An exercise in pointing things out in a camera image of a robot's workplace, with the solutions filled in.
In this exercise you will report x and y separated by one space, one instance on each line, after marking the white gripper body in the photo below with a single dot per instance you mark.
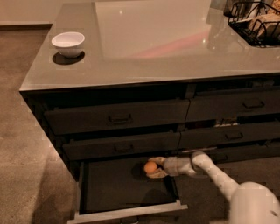
171 166

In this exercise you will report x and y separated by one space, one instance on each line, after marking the middle right drawer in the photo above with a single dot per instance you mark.
250 132

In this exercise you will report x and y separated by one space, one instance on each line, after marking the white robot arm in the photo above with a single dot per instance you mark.
249 202

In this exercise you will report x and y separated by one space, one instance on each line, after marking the top right drawer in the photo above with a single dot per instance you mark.
219 106

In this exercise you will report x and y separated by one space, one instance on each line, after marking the black wire basket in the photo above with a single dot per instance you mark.
238 21

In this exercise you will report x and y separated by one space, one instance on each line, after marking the items in wire basket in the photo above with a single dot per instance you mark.
264 21

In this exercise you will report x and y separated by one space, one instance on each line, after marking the white bowl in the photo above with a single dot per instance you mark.
69 44

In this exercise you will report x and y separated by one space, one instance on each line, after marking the middle left drawer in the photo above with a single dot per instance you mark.
121 145

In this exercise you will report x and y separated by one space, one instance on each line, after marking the top left drawer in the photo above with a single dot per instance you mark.
116 116

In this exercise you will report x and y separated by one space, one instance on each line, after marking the open bottom left drawer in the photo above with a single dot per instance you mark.
119 192

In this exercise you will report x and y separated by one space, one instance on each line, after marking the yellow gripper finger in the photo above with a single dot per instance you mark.
157 160
157 174

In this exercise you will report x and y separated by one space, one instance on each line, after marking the dark cabinet counter unit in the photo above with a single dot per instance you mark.
146 51

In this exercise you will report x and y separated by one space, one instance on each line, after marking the bottom right drawer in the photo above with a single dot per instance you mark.
238 153

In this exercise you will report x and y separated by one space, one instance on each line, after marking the orange fruit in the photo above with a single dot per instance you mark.
150 167

